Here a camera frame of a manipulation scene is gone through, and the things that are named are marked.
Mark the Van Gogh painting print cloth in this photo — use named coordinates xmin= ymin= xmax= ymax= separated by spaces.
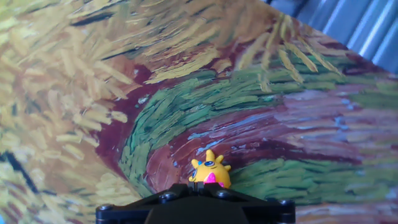
xmin=0 ymin=0 xmax=398 ymax=224

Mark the yellow toy with pink patch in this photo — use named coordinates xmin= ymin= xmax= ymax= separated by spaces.
xmin=188 ymin=149 xmax=233 ymax=189

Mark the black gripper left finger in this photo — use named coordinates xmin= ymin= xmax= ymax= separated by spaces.
xmin=95 ymin=182 xmax=198 ymax=224

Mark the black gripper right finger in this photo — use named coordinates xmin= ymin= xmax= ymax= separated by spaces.
xmin=196 ymin=182 xmax=297 ymax=224

